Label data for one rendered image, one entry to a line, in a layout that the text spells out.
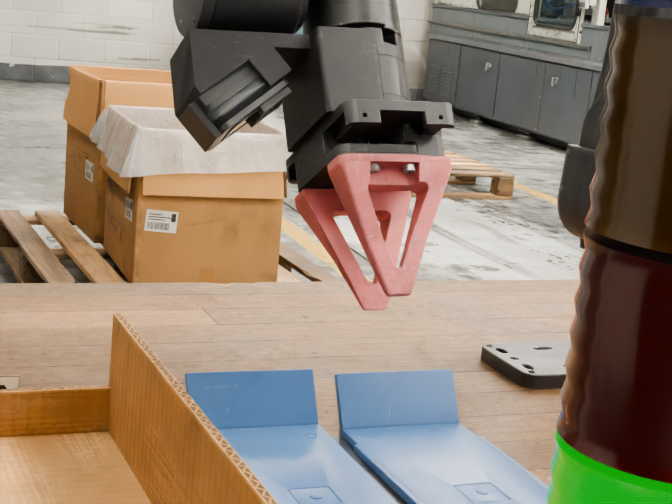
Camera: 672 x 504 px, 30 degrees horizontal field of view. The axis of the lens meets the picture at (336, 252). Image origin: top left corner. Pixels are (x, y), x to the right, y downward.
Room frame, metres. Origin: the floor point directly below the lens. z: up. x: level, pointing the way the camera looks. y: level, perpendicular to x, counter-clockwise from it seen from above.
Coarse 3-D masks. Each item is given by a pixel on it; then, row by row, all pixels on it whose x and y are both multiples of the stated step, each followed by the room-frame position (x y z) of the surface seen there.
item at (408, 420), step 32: (352, 384) 0.64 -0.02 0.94; (384, 384) 0.64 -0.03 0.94; (416, 384) 0.65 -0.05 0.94; (448, 384) 0.66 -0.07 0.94; (352, 416) 0.63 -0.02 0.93; (384, 416) 0.63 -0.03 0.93; (416, 416) 0.64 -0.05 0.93; (448, 416) 0.65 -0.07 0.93; (384, 448) 0.60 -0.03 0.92; (416, 448) 0.61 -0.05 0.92; (448, 448) 0.61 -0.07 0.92; (480, 448) 0.61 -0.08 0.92; (416, 480) 0.56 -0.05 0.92; (448, 480) 0.57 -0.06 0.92; (480, 480) 0.57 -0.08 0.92; (512, 480) 0.57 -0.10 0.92
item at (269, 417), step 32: (192, 384) 0.61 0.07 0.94; (224, 384) 0.62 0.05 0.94; (256, 384) 0.62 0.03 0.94; (288, 384) 0.63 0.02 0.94; (224, 416) 0.61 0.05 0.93; (256, 416) 0.62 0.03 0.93; (288, 416) 0.62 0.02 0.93; (256, 448) 0.58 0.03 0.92; (288, 448) 0.59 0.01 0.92; (320, 448) 0.59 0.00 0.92; (288, 480) 0.55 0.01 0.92; (320, 480) 0.55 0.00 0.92; (352, 480) 0.56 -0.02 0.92
